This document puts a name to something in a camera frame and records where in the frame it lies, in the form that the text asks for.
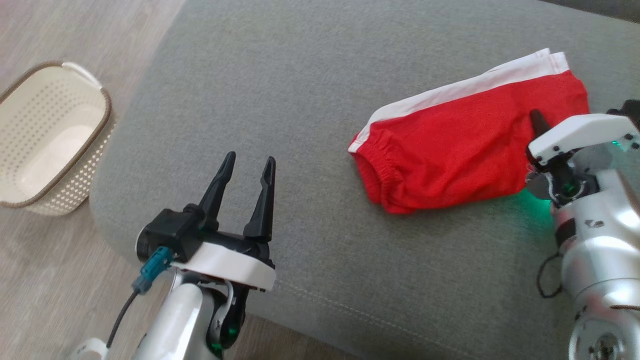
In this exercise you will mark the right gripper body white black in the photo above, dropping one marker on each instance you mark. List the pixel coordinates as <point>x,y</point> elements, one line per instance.
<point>575,137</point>

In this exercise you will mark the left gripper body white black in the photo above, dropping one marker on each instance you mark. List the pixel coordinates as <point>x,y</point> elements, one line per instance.
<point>230,262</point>

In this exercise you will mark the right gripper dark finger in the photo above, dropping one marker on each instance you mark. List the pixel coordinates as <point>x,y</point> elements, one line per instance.
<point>539,122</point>

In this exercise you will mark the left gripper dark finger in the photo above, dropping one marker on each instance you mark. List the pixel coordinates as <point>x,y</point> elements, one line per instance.
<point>217,192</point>
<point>264,202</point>

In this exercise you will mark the red Bulls 23 shorts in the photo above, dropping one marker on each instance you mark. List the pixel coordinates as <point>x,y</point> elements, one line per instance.
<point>465,145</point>

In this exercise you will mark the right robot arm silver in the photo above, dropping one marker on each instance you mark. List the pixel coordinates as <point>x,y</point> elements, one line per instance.
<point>605,260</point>

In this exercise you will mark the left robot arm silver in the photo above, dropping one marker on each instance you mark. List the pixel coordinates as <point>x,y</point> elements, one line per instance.
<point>185,325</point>

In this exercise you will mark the grey sofa seat cushion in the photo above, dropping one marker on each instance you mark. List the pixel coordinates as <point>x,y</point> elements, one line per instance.
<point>350,100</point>

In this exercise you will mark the cream perforated laundry basket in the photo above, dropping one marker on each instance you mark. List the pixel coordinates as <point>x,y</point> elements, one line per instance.
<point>50,145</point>

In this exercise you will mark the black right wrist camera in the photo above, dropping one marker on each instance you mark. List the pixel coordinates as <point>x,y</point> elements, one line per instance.
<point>627,112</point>

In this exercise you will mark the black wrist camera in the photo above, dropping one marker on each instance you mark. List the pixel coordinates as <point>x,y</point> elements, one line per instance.
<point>627,112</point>
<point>170,235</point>

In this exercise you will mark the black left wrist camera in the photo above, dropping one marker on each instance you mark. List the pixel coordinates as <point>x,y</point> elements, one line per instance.
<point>170,235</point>

